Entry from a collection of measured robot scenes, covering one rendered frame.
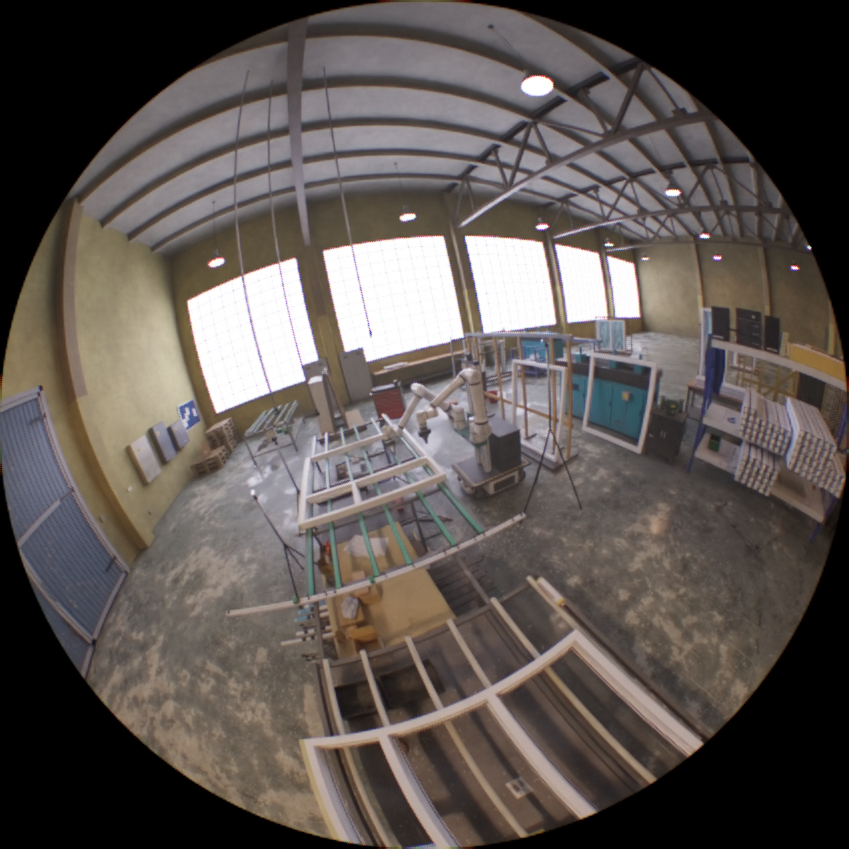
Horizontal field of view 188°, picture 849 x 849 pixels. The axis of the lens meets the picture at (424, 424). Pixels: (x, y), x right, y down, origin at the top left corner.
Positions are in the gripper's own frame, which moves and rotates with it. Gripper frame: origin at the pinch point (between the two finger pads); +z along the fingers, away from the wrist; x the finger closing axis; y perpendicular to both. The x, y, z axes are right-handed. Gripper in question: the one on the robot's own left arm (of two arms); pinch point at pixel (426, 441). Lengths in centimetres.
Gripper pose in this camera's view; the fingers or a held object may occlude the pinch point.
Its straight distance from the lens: 266.7
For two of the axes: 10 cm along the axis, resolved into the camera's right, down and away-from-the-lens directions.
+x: 9.2, -3.0, 2.6
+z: 1.9, 9.1, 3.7
